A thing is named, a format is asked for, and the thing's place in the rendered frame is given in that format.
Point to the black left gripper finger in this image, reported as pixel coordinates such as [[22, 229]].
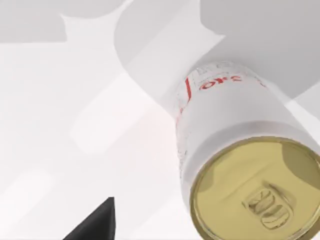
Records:
[[100, 222]]

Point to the red and white can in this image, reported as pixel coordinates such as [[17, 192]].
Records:
[[225, 130]]

